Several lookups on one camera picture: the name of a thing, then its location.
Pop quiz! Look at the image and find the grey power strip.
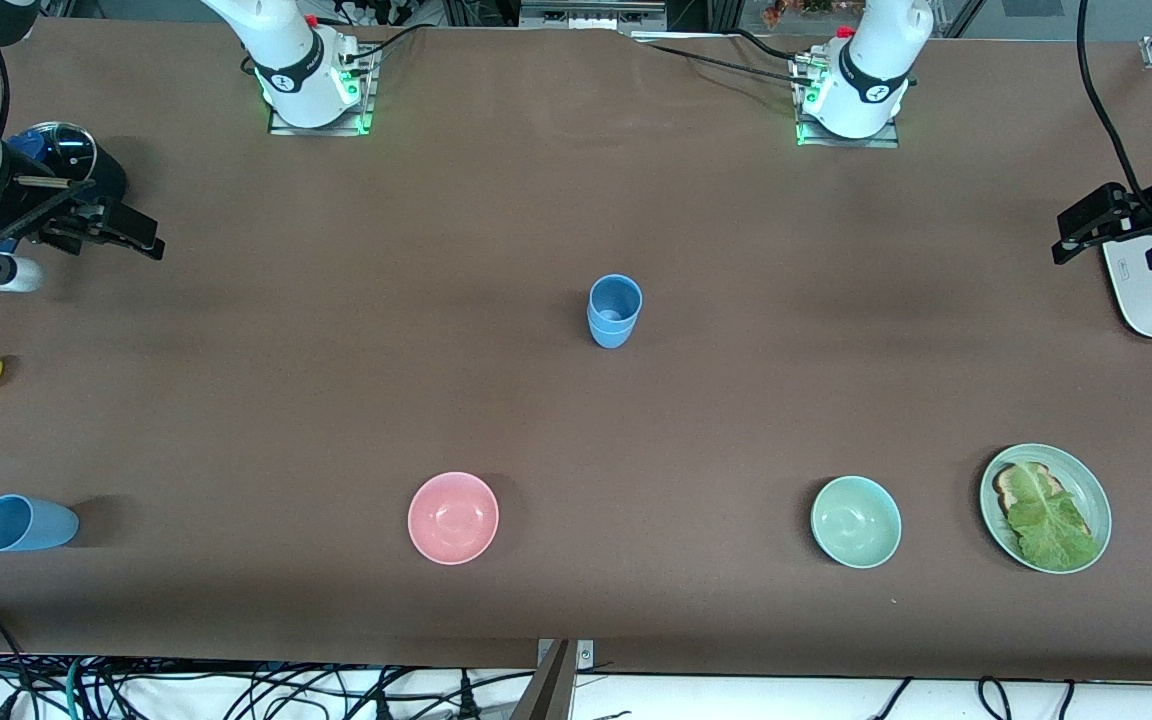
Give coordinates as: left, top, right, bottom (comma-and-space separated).
519, 0, 669, 33

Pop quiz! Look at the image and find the orange artificial plant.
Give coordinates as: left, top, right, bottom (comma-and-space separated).
761, 0, 842, 26

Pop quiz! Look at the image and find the dark blue saucepan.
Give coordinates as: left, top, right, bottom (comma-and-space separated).
0, 140, 127, 251

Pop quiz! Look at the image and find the toast slice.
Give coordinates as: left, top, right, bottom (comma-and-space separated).
993, 461, 1097, 541

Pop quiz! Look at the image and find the black base cable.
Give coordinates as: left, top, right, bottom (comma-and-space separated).
634, 30, 822, 89
341, 22, 437, 63

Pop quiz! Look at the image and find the pink bowl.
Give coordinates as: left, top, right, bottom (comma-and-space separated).
407, 471, 500, 566

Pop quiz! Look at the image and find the pale green bowl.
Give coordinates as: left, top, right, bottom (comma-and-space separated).
810, 475, 903, 570

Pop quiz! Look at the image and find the pale green plate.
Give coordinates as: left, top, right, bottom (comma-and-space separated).
979, 443, 1113, 575

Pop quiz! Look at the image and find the green lettuce leaf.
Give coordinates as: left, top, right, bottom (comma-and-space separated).
1006, 463, 1103, 571

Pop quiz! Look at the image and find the small metal bracket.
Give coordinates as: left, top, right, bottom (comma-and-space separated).
536, 638, 595, 671

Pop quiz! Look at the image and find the dark metal stand bar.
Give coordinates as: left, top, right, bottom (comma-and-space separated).
508, 640, 577, 720

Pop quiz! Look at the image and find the blue plastic cup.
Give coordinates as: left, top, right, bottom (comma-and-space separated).
0, 494, 80, 553
588, 274, 644, 336
588, 315, 638, 350

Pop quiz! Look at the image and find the glass lid with blue knob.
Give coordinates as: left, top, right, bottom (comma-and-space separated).
4, 122, 97, 191

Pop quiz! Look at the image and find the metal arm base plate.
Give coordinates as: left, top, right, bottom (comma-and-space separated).
268, 45, 377, 136
794, 55, 902, 149

